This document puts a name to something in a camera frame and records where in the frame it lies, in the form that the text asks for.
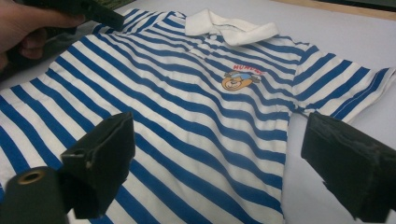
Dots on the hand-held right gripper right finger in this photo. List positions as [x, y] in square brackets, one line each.
[351, 168]

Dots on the white table mat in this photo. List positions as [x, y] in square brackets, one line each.
[327, 46]

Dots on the blue white striped polo shirt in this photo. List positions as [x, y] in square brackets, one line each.
[186, 124]

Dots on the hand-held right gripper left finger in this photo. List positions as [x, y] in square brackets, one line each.
[102, 161]

